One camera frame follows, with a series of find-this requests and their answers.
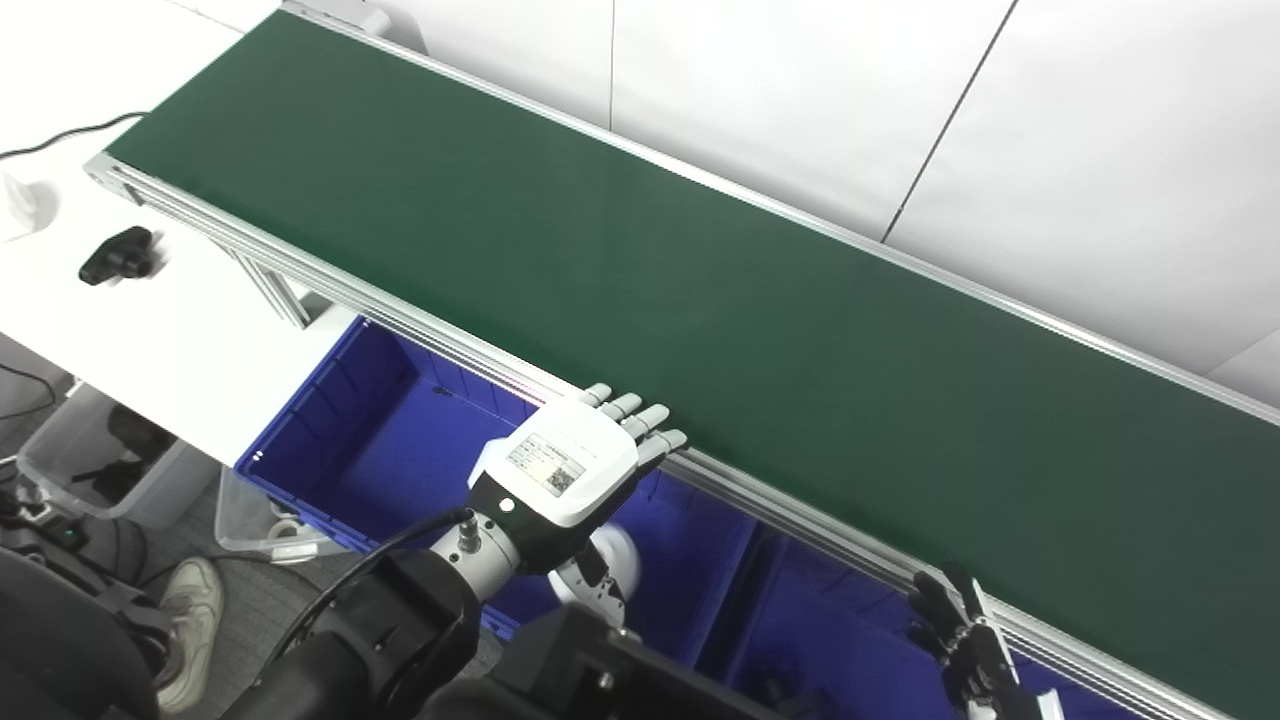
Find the small black handheld device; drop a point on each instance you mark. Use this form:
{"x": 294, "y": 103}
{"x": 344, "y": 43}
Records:
{"x": 120, "y": 256}

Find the white sneaker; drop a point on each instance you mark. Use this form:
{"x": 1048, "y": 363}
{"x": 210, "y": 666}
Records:
{"x": 190, "y": 620}

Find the blue plastic bin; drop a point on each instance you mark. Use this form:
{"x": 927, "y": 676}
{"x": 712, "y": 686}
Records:
{"x": 830, "y": 640}
{"x": 390, "y": 450}

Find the black power strip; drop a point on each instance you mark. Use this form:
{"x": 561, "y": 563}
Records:
{"x": 62, "y": 533}

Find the white plastic part with hole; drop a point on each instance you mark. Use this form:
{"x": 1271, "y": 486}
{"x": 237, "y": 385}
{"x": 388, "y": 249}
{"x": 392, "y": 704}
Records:
{"x": 618, "y": 560}

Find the clear plastic storage box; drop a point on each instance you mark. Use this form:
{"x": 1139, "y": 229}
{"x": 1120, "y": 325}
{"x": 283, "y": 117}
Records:
{"x": 270, "y": 520}
{"x": 110, "y": 460}

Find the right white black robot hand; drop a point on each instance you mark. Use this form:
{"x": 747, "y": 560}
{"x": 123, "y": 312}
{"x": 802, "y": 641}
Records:
{"x": 975, "y": 650}

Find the green conveyor belt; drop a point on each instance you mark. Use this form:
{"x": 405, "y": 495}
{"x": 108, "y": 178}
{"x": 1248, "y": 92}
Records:
{"x": 400, "y": 318}
{"x": 700, "y": 300}

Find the black robot torso cover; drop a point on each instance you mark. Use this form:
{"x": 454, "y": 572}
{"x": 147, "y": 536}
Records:
{"x": 600, "y": 670}

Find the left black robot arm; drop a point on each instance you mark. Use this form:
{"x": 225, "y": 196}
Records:
{"x": 390, "y": 630}

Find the grey conveyor end housing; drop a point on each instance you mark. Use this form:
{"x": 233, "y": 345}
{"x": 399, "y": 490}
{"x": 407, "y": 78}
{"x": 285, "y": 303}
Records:
{"x": 385, "y": 20}

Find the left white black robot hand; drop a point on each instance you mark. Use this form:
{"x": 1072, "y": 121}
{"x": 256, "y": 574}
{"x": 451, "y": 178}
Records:
{"x": 570, "y": 470}

